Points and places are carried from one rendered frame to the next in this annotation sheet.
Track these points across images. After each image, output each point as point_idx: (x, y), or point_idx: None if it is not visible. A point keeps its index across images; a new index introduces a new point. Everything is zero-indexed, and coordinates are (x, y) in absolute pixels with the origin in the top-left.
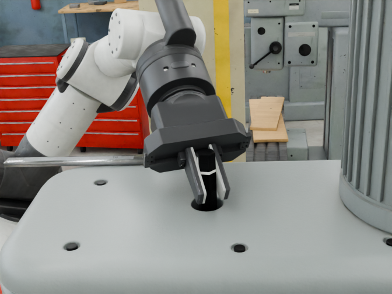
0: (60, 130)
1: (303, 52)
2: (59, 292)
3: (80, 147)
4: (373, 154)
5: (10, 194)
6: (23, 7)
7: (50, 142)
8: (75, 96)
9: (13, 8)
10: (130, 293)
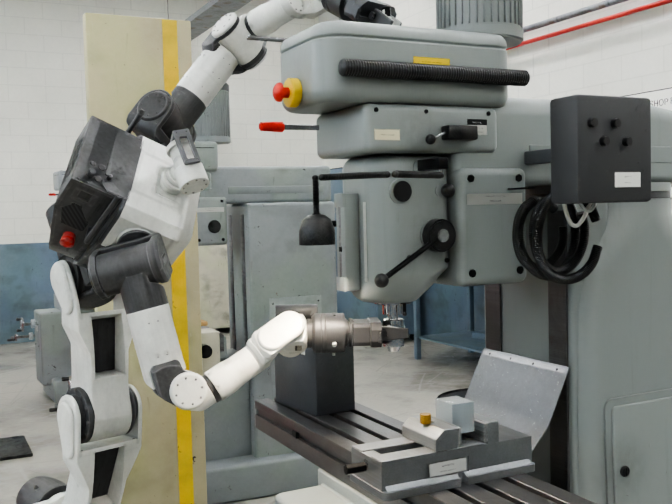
0: (211, 79)
1: (213, 229)
2: (359, 31)
3: None
4: (462, 2)
5: (172, 126)
6: None
7: (203, 87)
8: (225, 52)
9: None
10: (389, 34)
